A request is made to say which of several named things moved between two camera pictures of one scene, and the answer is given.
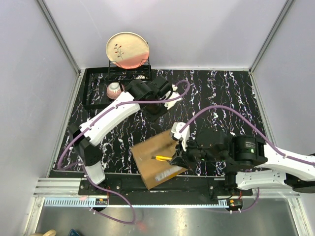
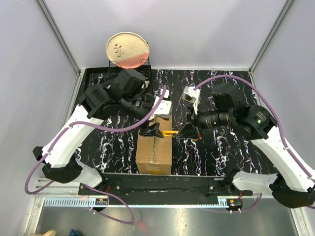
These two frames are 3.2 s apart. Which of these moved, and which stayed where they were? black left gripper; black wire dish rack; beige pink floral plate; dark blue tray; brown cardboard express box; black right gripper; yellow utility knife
Moved: yellow utility knife; black left gripper; black right gripper; brown cardboard express box
Stayed: beige pink floral plate; dark blue tray; black wire dish rack
